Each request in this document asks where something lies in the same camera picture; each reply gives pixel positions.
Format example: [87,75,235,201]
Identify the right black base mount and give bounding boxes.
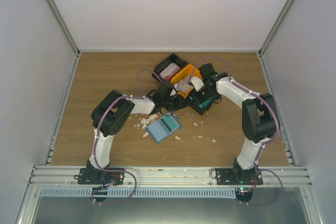
[211,166,264,187]

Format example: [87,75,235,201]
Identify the white red cards pile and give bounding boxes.
[176,77,193,94]

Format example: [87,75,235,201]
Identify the grey slotted cable duct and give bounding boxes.
[40,187,236,199]

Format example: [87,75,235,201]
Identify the yellow bin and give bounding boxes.
[170,64,203,84]

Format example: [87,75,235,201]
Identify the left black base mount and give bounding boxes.
[74,167,125,186]

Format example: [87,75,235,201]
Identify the teal cards stack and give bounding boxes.
[199,98,214,111]

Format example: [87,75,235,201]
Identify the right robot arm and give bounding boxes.
[198,63,280,185]

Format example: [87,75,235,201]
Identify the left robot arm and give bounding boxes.
[88,81,186,184]

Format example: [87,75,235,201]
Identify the teal magnetic stripe card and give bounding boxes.
[160,115,182,132]

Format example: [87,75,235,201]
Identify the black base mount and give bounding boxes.
[74,167,125,186]
[211,166,264,187]

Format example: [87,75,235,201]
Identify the red white cards stack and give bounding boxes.
[159,63,181,81]

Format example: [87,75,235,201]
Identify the blue card holder wallet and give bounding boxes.
[145,114,176,144]

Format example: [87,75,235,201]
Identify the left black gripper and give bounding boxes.
[162,94,189,112]

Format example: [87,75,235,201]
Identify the aluminium front rail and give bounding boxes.
[28,166,312,188]

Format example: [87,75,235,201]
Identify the right black bin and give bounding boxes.
[186,90,214,115]

